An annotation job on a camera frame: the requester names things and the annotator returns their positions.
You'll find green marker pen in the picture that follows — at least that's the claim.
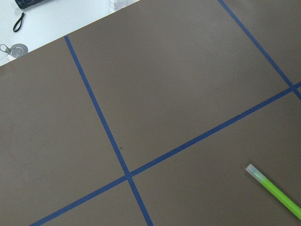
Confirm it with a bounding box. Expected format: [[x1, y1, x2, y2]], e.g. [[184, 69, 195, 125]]
[[245, 164, 301, 220]]

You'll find folded blue umbrella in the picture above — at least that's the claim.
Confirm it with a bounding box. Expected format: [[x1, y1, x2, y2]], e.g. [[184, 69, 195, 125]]
[[13, 0, 51, 33]]

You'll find round silver keychain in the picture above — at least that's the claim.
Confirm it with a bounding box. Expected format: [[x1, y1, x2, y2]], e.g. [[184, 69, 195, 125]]
[[0, 44, 28, 59]]

